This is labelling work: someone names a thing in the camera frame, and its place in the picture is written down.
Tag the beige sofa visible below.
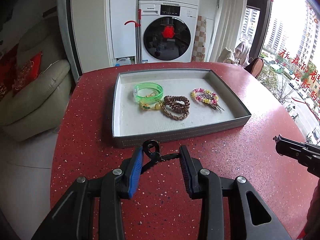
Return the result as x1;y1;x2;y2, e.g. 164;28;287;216
1;17;72;141

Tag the yellow cord charm bracelet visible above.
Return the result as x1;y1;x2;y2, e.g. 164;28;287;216
139;92;163;111

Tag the brown round chair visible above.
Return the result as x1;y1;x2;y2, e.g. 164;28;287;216
245;58;264;79

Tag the pink yellow beaded bracelet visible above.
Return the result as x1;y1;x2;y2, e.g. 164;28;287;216
190;87;220;106

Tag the white detergent jug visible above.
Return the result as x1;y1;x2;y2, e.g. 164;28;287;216
116;57;131;67

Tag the braided brown rope bracelet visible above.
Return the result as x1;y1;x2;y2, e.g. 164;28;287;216
160;100;190;121

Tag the red embroidered cushion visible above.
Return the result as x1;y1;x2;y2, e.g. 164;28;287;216
12;51;42;96

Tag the checkered hanging cloth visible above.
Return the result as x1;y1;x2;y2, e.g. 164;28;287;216
191;15;207;62

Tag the green translucent bangle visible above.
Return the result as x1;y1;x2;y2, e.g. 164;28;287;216
133;82;164;105

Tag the black claw hair clip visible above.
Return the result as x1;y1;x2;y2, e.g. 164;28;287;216
140;140;180;174

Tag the white washing machine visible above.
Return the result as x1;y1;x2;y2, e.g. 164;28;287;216
139;1;198;63

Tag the white cabinet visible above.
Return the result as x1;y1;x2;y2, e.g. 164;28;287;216
106;0;138;67

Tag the red handled mop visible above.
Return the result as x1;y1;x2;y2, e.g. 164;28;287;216
124;8;142;64

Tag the grey jewelry tray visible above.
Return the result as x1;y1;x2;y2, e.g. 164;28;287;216
112;68;251;148

